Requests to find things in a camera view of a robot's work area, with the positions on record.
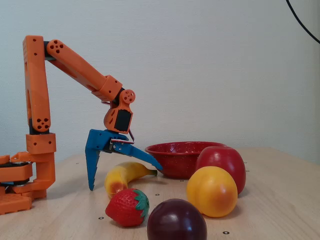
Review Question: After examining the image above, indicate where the red plastic strawberry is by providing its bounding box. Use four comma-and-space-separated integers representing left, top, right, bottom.
105, 188, 150, 228

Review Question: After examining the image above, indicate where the dark purple plastic plum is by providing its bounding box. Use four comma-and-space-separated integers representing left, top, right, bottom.
146, 198, 208, 240

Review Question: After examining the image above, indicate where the red speckled bowl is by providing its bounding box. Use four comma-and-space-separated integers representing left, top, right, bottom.
144, 141, 228, 180

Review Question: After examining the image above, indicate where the yellow plastic banana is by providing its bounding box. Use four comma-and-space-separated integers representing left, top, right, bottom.
104, 161, 158, 198

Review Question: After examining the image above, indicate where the black hanging cable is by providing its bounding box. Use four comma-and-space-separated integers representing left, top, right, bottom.
286, 0, 320, 45

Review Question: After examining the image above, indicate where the blue gripper black motor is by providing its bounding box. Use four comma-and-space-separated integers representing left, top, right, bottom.
84, 128, 164, 192

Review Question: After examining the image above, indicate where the white red servo cable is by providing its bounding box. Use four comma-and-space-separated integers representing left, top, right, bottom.
109, 128, 137, 146

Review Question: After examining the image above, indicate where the orange yellow plastic peach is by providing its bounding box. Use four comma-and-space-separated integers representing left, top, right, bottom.
186, 166, 239, 218

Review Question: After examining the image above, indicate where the red plastic apple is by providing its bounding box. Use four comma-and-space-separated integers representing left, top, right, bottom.
195, 146, 247, 195

